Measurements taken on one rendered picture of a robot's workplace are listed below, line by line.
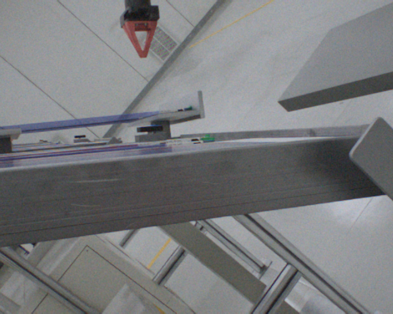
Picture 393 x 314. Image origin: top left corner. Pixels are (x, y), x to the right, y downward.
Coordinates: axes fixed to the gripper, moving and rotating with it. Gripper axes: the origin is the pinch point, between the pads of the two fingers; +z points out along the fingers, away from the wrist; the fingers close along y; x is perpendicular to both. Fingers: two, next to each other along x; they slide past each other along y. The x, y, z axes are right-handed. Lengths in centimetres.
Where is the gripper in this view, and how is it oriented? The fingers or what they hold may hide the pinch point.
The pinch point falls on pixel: (143, 53)
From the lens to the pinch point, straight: 120.3
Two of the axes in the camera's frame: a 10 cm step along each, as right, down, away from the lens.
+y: 3.1, 0.2, -9.5
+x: 9.4, -1.1, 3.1
